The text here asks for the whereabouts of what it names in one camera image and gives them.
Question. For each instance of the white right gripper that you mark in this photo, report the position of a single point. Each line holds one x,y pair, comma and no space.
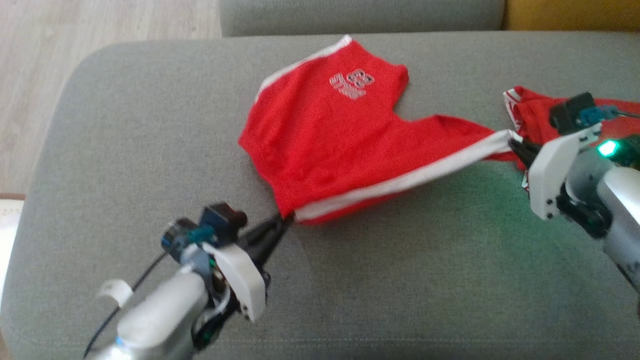
550,170

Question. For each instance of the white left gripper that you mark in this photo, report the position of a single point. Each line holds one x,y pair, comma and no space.
245,280

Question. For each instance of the red number 23 jersey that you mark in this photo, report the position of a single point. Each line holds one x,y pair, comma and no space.
532,117

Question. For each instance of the red white-striped shorts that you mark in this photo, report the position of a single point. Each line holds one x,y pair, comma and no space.
330,145

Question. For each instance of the large grey sofa seat cushion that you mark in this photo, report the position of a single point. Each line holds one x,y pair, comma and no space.
150,150

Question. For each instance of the yellow sofa back cushion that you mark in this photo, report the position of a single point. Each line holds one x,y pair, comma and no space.
570,12

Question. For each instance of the small grey sofa seat cushion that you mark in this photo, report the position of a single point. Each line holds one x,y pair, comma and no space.
350,15

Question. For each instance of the light floor rug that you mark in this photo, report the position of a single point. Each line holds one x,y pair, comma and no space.
9,235

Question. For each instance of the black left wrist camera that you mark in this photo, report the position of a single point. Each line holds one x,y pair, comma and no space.
215,222

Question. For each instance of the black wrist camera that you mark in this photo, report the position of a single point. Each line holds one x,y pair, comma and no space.
215,222
575,112

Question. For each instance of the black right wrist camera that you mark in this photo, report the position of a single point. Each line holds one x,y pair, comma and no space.
575,112

